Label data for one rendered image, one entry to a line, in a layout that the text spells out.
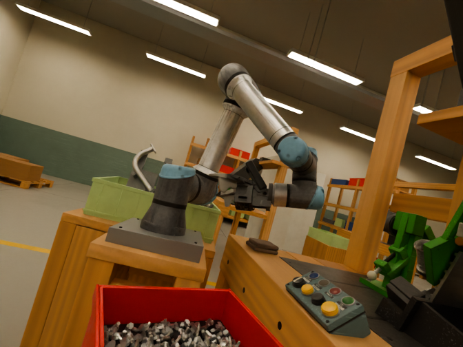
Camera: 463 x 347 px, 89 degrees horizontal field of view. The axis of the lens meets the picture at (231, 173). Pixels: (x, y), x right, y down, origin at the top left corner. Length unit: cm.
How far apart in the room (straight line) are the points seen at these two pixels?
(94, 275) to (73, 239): 50
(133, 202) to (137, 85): 698
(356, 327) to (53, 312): 118
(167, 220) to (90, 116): 742
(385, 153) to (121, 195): 125
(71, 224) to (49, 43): 809
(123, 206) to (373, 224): 116
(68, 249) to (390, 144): 151
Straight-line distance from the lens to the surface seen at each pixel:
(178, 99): 785
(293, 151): 62
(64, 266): 130
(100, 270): 77
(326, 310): 51
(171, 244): 74
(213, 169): 91
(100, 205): 125
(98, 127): 799
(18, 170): 589
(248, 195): 73
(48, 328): 142
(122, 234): 75
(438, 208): 122
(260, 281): 71
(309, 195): 75
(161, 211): 80
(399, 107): 140
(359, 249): 129
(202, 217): 121
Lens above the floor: 109
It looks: 3 degrees up
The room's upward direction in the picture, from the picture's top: 16 degrees clockwise
